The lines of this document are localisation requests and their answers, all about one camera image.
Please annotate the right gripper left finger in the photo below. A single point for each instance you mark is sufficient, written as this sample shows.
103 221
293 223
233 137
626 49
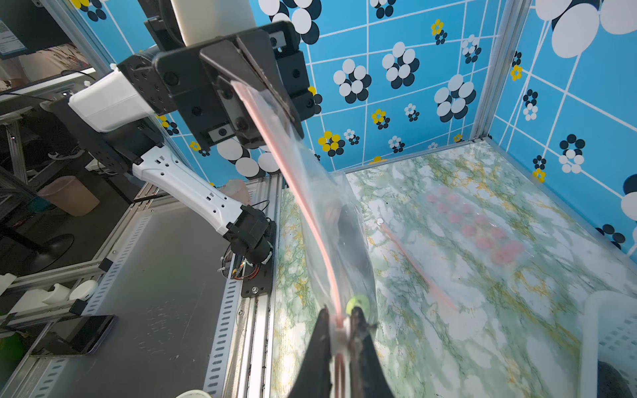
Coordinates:
314 378

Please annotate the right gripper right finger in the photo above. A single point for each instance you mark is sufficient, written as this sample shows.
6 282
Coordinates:
366 374

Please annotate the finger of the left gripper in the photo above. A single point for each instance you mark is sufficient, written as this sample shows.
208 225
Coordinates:
279 72

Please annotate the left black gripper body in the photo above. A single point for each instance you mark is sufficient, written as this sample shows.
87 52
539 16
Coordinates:
199 80

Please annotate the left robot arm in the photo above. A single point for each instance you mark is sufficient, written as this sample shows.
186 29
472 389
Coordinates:
120 119

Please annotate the eggplant in basket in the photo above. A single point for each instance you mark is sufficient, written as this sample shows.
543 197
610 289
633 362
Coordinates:
357 268
612 383

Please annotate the pink translucent object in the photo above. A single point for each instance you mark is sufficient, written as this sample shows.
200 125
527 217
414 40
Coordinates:
238 190

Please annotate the white bowl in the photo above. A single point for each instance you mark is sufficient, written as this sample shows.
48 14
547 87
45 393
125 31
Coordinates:
194 394

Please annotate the beige waste bin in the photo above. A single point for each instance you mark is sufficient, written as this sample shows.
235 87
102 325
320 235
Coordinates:
70 195

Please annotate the black smartphone on bench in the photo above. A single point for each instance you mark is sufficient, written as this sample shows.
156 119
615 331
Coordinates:
74 337

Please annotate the white plastic basket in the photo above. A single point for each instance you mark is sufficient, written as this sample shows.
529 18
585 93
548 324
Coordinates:
609 336

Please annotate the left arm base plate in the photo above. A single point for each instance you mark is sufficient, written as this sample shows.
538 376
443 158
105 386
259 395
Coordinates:
255 280

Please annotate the aluminium front rail frame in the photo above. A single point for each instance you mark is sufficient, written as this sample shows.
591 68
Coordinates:
179 324

